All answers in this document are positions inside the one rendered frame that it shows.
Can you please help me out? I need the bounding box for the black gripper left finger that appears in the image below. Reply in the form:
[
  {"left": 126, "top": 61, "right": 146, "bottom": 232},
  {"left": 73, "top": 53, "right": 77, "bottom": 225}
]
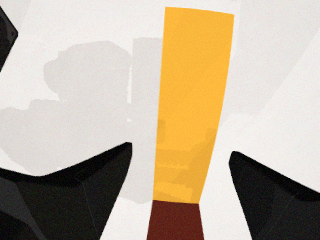
[{"left": 0, "top": 141, "right": 132, "bottom": 240}]

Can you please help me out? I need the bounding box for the yellow bar with red block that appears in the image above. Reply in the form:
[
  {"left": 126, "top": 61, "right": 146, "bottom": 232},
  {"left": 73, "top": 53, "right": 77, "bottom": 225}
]
[{"left": 145, "top": 7, "right": 235, "bottom": 240}]

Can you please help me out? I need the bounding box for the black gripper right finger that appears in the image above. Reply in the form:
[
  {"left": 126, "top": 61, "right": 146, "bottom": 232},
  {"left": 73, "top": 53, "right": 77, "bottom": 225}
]
[{"left": 229, "top": 151, "right": 320, "bottom": 240}]

